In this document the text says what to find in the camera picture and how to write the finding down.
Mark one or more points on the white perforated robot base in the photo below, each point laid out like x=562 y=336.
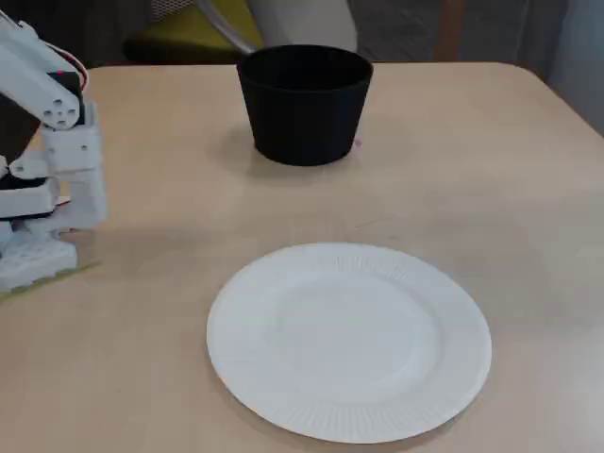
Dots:
x=33 y=259

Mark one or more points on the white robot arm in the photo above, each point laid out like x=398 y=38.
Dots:
x=42 y=89

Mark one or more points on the white paper plate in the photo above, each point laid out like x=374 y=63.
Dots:
x=349 y=368

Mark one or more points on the green office chair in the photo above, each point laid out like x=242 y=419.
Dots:
x=189 y=42

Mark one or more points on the green base mat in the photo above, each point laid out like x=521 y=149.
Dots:
x=80 y=270

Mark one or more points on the brown wooden post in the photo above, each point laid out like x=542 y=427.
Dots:
x=450 y=28

